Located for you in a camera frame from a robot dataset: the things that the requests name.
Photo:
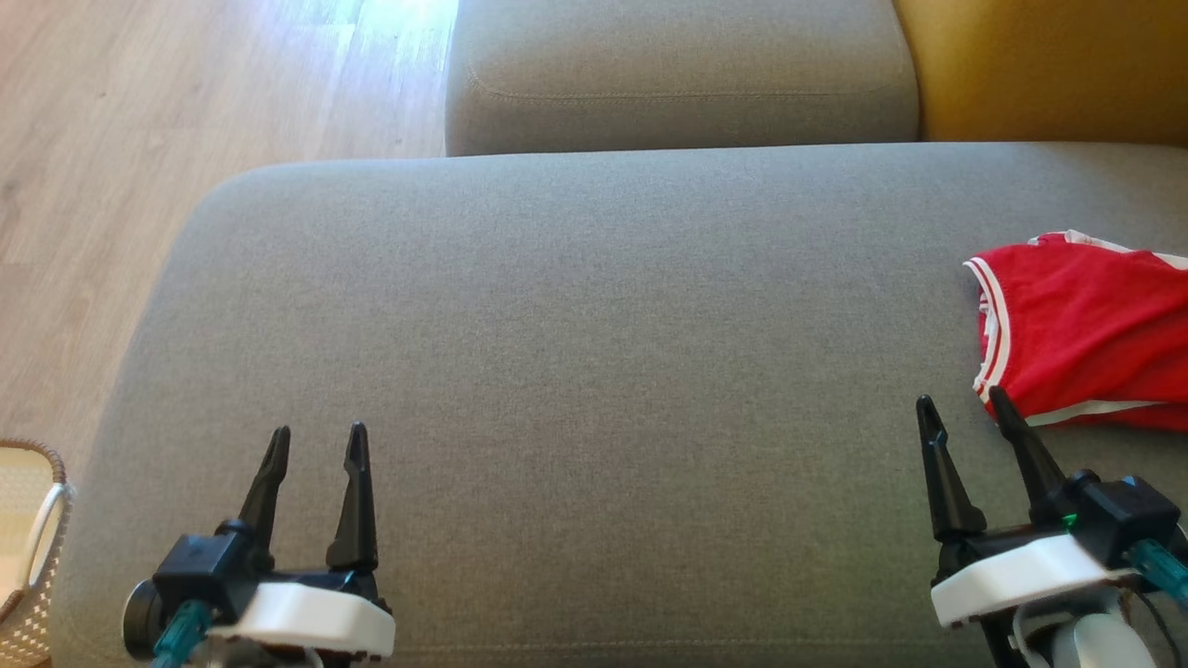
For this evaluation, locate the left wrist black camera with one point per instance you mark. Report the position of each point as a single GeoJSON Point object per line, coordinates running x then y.
{"type": "Point", "coordinates": [200, 566]}

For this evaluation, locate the wide grey sofa chaise cushion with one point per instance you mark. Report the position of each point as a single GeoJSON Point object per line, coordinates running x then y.
{"type": "Point", "coordinates": [603, 371]}

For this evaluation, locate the yellow sofa back cushion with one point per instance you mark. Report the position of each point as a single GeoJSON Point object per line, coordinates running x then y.
{"type": "Point", "coordinates": [1049, 65]}

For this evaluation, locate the grey sofa back cushion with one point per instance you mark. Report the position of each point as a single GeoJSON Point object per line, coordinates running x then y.
{"type": "Point", "coordinates": [677, 74]}

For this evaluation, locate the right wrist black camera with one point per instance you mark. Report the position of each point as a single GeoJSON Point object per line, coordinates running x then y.
{"type": "Point", "coordinates": [1123, 515]}

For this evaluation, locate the woven laundry basket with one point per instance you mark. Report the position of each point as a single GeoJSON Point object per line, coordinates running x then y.
{"type": "Point", "coordinates": [23, 557]}

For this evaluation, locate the red Bulls basketball jersey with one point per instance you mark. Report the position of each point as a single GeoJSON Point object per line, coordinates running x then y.
{"type": "Point", "coordinates": [1086, 343]}

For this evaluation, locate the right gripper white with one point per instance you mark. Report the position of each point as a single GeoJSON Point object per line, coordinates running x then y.
{"type": "Point", "coordinates": [1021, 580]}

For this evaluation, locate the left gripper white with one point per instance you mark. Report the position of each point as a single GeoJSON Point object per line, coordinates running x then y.
{"type": "Point", "coordinates": [306, 622]}

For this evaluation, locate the wrist black camera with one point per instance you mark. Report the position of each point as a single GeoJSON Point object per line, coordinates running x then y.
{"type": "Point", "coordinates": [1123, 515]}
{"type": "Point", "coordinates": [200, 566]}

